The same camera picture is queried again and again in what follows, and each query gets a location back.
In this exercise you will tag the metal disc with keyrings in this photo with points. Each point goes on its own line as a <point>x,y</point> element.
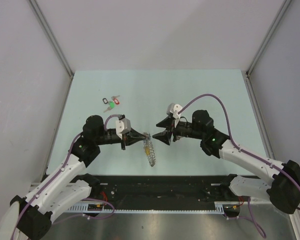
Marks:
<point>148,143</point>

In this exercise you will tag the right aluminium frame post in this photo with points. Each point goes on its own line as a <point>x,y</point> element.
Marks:
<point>269,35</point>

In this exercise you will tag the key with red tag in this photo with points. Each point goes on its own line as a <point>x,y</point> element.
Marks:
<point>115,99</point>

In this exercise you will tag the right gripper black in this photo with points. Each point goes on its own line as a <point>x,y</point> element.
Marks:
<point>166,135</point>

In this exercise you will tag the key with light-green tag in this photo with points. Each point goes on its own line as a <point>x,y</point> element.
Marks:
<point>111,105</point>

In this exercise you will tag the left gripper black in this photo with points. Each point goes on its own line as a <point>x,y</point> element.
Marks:
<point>129,138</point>

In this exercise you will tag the white slotted cable duct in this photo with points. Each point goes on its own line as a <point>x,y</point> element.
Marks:
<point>92,208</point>

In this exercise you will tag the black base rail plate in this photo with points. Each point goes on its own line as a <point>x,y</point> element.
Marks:
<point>147,192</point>

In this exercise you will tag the key with black tag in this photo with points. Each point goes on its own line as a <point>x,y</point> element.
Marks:
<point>105,101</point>

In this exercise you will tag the left aluminium frame post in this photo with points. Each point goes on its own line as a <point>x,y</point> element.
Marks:
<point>47,30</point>

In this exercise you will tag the front aluminium crossbar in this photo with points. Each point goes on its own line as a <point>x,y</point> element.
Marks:
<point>257,200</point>

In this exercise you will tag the right aluminium side rail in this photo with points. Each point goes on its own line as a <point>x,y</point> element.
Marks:
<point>259,117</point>

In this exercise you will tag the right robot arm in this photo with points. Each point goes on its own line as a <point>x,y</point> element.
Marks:
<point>277,182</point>

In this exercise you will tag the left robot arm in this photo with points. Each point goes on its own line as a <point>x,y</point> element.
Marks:
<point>43,205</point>

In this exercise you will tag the key with yellow tag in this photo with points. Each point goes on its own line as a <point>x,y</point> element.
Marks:
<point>147,150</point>

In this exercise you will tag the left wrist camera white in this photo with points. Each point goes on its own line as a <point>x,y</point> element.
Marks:
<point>122,126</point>

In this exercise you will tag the aluminium frame post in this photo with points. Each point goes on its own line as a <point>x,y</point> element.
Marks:
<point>269,35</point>
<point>47,30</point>

